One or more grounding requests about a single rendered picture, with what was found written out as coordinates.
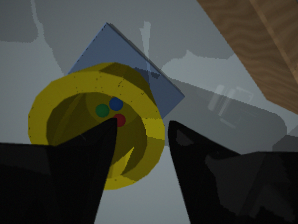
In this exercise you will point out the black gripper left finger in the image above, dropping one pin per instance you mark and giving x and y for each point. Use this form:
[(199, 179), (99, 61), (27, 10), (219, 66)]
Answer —
[(68, 178)]

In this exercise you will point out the brown wooden block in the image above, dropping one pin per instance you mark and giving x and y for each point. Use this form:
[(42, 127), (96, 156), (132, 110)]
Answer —
[(264, 36)]

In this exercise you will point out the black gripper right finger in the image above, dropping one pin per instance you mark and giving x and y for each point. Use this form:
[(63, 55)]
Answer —
[(218, 185)]

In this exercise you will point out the red marble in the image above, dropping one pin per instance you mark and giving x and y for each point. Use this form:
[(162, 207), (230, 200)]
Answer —
[(120, 119)]

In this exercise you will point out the green marble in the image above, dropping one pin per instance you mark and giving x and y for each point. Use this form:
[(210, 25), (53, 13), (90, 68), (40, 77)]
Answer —
[(102, 110)]

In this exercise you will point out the blue marble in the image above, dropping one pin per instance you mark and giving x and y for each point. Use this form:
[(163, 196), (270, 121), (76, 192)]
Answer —
[(116, 104)]

